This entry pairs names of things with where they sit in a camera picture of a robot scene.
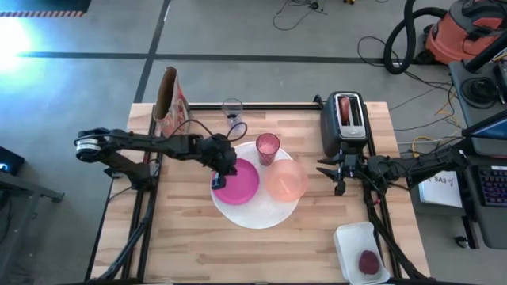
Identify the magenta plastic plate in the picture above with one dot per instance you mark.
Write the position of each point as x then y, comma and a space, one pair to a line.
241, 186

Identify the clear glass tumbler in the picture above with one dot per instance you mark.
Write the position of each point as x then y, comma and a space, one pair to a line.
232, 107

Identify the white plastic container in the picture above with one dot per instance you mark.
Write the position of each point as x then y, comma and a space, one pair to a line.
352, 241

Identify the grey desk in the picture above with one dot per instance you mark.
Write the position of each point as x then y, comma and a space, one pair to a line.
487, 233

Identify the pale pink plastic bowl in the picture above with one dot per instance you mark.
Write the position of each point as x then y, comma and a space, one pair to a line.
286, 180

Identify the black device blue light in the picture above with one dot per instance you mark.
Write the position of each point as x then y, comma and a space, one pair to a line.
12, 162

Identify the black mat hazard stripe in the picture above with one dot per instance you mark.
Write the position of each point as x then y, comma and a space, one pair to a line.
39, 4

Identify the red faceted plastic tumbler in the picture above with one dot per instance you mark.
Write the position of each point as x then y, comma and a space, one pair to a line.
267, 150

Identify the orange cereal bag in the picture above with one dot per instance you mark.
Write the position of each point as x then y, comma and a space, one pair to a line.
174, 107

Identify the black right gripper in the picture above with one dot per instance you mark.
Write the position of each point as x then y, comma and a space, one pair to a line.
356, 168

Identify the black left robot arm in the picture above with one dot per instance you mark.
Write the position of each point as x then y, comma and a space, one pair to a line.
130, 140

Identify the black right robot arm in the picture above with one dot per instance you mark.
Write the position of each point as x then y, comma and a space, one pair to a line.
428, 164

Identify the grey metal stand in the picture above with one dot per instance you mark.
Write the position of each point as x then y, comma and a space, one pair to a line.
24, 189

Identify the brown bagel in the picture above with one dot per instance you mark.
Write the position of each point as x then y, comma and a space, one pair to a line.
345, 109

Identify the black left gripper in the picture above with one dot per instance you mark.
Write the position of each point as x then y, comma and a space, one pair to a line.
219, 154

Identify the black backlit keyboard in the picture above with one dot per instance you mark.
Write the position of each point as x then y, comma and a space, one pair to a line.
495, 186

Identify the dark grey toaster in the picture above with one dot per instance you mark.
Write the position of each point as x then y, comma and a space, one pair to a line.
336, 138

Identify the dark red plum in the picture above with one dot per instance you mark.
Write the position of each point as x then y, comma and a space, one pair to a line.
369, 262

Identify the black slanted bar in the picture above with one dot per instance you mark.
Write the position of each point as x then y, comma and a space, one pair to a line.
485, 55

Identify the black aluminium table frame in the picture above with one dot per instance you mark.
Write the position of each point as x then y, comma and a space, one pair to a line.
277, 106

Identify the orange shop vacuum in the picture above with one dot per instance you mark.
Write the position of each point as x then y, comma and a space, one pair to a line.
455, 35

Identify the white paper sheet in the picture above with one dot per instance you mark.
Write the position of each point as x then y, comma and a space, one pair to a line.
439, 194

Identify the white round woven placemat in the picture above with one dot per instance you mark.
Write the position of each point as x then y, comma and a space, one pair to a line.
261, 213

